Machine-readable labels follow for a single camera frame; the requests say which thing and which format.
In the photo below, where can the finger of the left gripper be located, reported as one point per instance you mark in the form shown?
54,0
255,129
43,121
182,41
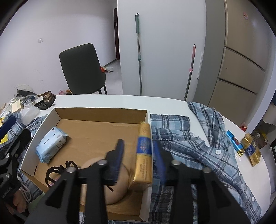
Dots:
19,143
4,129

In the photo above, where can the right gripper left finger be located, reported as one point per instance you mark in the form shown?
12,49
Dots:
61,203

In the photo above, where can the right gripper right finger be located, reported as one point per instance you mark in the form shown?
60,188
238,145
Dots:
196,192

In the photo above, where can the green notebook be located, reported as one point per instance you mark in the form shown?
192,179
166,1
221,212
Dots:
33,203

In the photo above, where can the blue tissue pack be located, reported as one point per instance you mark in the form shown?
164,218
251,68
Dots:
50,144

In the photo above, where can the shallow cardboard box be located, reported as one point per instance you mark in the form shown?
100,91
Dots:
92,132

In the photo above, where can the beige round perforated pad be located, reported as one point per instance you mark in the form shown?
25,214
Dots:
112,194

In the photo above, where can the gold blue long box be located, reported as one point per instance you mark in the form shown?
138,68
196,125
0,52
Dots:
142,176

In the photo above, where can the left hand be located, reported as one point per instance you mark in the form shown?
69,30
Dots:
19,201

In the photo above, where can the small cream box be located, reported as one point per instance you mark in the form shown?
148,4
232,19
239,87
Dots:
16,106

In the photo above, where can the black grey bag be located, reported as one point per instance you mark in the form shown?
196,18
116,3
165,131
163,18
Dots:
24,90

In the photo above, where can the small black stand ornament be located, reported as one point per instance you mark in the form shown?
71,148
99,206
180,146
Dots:
45,100

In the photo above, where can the blue gold small pack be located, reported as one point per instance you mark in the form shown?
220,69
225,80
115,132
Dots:
237,145

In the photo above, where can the gold cigarette pack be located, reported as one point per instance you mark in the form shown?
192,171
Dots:
251,148

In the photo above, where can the blue plaid shirt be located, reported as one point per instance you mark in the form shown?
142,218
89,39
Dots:
175,136

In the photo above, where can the black chair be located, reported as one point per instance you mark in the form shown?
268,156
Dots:
82,70

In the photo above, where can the gold refrigerator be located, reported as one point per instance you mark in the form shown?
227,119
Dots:
235,58

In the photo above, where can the dark brown door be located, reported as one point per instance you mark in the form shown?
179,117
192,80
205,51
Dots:
116,33

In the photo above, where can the green handled mop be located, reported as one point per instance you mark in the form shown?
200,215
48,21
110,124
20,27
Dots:
138,51

